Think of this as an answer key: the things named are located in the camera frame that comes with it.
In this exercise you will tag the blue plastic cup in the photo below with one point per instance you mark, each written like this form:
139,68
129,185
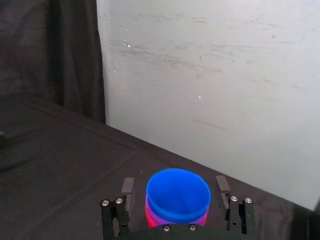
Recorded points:
178,192

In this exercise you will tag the black table cloth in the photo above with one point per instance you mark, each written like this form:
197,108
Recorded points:
62,175

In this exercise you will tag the dark hanging curtain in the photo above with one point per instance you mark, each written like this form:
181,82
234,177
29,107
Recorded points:
50,55

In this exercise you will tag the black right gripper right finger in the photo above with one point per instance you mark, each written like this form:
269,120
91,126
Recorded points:
237,215

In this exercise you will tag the purple plastic cup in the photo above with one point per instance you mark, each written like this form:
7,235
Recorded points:
149,206

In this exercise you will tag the red plastic cup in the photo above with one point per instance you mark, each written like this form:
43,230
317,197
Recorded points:
149,220

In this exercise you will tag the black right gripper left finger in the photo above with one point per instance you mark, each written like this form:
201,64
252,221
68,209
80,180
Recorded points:
121,215

